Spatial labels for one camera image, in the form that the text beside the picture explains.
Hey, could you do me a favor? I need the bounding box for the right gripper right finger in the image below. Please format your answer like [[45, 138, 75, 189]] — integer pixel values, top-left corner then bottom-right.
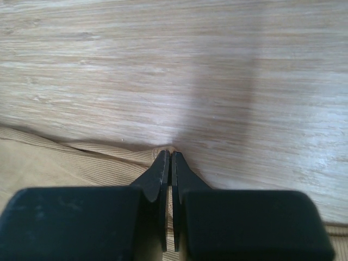
[[171, 152, 335, 260]]

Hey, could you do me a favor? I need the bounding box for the tan brown tank top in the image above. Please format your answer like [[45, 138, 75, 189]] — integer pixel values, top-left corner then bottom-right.
[[1, 127, 347, 260]]

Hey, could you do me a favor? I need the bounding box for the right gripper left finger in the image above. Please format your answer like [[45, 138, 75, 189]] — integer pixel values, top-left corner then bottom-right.
[[1, 151, 170, 260]]

